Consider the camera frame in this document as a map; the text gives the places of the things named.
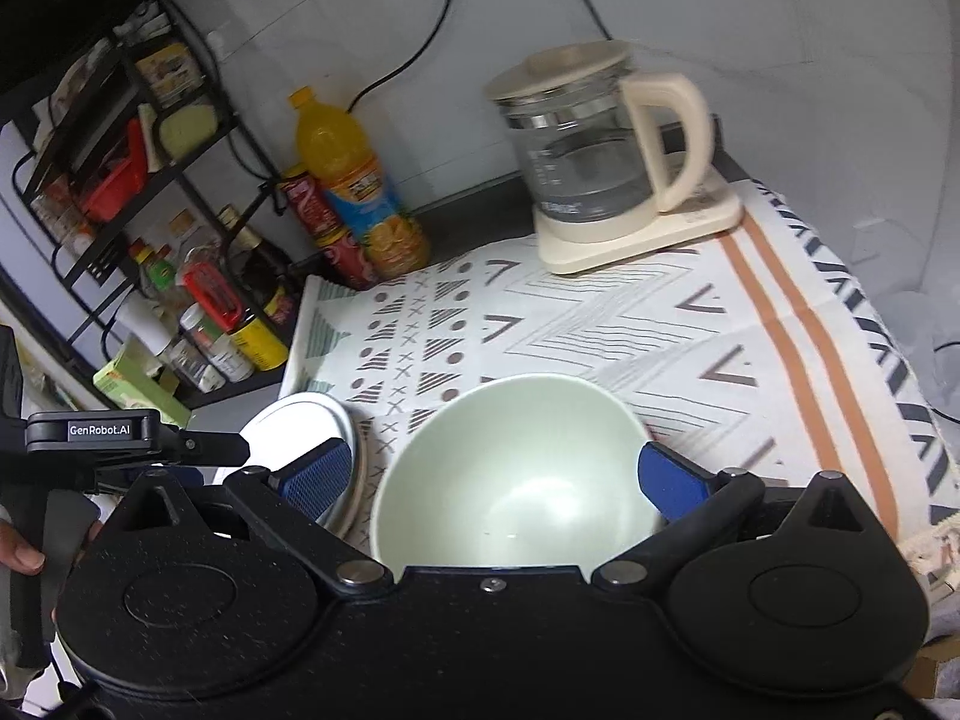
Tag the yellow label packet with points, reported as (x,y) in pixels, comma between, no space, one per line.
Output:
(171,71)

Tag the orange juice bottle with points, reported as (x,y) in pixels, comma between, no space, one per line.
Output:
(360,187)

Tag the patterned table cloth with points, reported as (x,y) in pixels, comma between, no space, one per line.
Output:
(600,315)

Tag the translucent plastic sheet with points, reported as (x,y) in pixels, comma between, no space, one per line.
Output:
(930,307)

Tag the cream kettle base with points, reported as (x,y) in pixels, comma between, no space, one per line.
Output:
(637,236)

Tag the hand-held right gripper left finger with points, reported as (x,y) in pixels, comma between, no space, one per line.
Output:
(319,476)

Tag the green carton box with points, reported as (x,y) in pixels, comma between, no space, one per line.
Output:
(139,382)

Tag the yellow sponge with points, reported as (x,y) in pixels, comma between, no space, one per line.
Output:
(187,131)

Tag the white spice jar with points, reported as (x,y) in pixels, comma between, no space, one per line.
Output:
(217,349)

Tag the red plastic tool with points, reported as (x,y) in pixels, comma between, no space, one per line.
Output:
(116,180)

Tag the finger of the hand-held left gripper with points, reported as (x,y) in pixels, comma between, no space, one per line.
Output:
(217,448)

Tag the dark sauce bottle yellow label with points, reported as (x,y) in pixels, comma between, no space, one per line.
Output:
(259,262)

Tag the person's left hand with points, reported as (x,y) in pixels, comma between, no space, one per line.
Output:
(19,551)

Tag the pale green bowl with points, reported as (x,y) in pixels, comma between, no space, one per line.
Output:
(517,465)

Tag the black metal rack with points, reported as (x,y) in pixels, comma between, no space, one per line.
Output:
(187,165)

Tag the white plate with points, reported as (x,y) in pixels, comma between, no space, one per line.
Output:
(300,420)

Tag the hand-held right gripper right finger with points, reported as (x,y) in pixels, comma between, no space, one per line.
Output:
(667,484)

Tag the red drink can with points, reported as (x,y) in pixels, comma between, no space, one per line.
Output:
(307,202)

